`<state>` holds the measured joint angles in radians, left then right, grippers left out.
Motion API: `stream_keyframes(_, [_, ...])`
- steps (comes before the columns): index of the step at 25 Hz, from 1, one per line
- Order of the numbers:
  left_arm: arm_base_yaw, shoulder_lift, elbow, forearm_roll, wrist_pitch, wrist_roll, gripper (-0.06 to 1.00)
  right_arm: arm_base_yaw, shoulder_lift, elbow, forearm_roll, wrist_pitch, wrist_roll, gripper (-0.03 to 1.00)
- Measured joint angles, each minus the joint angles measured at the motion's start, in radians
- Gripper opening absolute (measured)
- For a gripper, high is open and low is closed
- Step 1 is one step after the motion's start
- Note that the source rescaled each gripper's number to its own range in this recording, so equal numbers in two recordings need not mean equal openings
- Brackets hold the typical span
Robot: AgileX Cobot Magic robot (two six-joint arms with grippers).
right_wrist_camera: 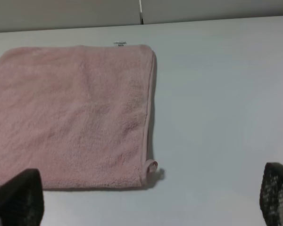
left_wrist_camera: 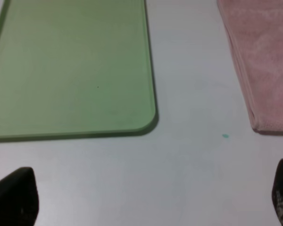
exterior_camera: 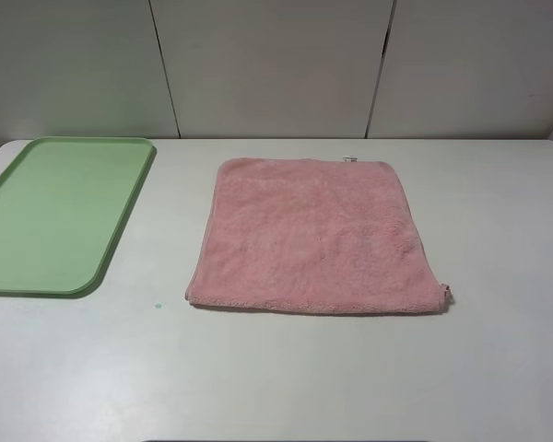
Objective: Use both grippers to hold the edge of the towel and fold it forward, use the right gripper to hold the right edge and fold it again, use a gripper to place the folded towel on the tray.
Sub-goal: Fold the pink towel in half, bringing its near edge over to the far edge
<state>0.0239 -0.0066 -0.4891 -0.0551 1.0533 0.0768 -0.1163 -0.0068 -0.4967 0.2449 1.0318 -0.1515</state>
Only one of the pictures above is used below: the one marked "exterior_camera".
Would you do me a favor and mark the pink fluffy towel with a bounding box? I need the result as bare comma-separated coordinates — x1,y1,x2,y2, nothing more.
185,158,451,315

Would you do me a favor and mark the green plastic tray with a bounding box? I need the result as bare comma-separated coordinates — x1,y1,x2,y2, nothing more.
0,137,156,298

